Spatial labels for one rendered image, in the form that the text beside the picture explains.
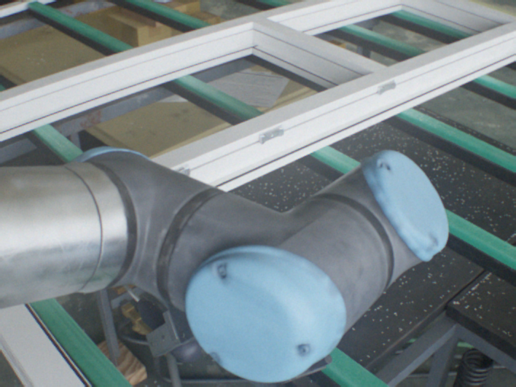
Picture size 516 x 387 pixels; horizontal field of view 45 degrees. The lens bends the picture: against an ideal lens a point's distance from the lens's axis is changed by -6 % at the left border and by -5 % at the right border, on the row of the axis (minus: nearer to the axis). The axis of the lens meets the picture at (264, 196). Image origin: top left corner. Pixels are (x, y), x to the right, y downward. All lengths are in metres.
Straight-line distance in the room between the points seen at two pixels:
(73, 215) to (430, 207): 0.26
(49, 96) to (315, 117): 0.52
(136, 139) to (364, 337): 0.80
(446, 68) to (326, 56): 0.26
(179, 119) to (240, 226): 1.35
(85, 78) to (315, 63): 0.49
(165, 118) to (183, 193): 1.32
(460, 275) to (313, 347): 0.99
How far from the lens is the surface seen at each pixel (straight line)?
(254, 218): 0.42
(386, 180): 0.47
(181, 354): 0.71
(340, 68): 1.37
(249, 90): 1.89
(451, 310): 1.29
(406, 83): 1.33
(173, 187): 0.45
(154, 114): 1.79
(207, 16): 2.33
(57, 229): 0.38
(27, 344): 0.74
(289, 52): 1.48
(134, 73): 1.40
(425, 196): 0.51
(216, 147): 1.03
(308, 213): 0.43
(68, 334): 0.84
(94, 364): 0.80
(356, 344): 1.18
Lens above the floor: 1.45
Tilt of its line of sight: 35 degrees down
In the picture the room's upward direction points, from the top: straight up
